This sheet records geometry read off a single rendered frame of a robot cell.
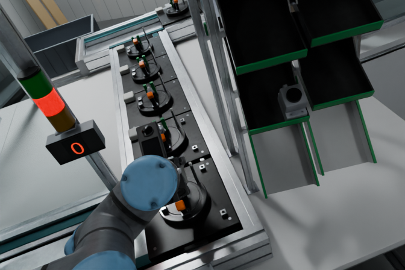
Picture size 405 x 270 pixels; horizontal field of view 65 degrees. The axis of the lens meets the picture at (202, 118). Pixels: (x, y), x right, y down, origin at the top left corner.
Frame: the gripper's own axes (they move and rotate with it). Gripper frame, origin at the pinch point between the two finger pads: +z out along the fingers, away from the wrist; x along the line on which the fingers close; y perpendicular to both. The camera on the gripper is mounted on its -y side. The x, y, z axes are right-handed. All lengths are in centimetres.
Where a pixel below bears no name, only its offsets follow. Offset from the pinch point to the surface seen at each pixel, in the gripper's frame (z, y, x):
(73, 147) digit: -1.1, -12.7, -19.8
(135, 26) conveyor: 109, -92, 1
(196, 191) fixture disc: 8.8, 8.9, 4.1
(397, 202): 7, 30, 53
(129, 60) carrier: 74, -58, -7
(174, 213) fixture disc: 6.3, 11.6, -3.0
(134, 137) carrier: 31.8, -14.6, -10.5
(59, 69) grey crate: 158, -104, -67
